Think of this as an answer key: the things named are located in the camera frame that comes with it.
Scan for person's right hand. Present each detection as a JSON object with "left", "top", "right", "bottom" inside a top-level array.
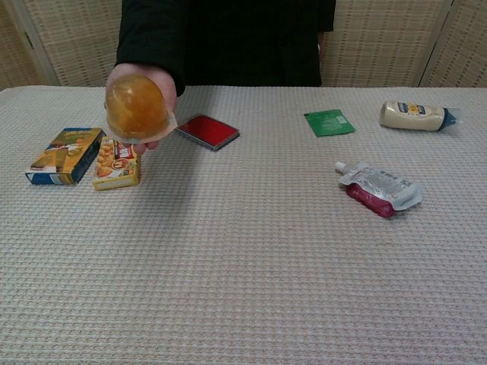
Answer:
[{"left": 105, "top": 62, "right": 179, "bottom": 156}]

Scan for person's left hand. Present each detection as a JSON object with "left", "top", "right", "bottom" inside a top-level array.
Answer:
[{"left": 317, "top": 31, "right": 329, "bottom": 64}]

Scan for orange jelly cup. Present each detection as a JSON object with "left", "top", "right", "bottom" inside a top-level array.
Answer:
[{"left": 104, "top": 74, "right": 179, "bottom": 144}]

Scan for red case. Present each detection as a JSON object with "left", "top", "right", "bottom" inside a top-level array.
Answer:
[{"left": 175, "top": 113, "right": 240, "bottom": 152}]

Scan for yellow snack box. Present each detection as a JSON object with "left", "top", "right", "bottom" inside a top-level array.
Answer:
[{"left": 92, "top": 135, "right": 142, "bottom": 191}]

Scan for blue snack box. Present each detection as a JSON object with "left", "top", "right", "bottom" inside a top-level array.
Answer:
[{"left": 24, "top": 127, "right": 107, "bottom": 186}]

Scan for person's black-sleeved right arm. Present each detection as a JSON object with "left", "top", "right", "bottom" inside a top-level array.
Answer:
[{"left": 115, "top": 0, "right": 187, "bottom": 97}]

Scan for beige woven folding screen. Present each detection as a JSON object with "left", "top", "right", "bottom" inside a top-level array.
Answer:
[{"left": 0, "top": 0, "right": 487, "bottom": 90}]

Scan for person's black-clothed torso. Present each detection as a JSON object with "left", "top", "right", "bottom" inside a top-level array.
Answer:
[{"left": 181, "top": 0, "right": 338, "bottom": 87}]

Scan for green sachet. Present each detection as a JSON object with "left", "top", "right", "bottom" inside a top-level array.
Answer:
[{"left": 303, "top": 109, "right": 357, "bottom": 137}]

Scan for mayonnaise squeeze bottle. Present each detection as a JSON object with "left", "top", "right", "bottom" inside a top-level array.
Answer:
[{"left": 378, "top": 100, "right": 463, "bottom": 133}]

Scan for silver red spout pouch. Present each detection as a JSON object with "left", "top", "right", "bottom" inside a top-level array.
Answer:
[{"left": 334, "top": 160, "right": 423, "bottom": 220}]

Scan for white woven tablecloth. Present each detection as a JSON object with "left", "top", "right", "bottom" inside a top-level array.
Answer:
[{"left": 0, "top": 85, "right": 487, "bottom": 365}]

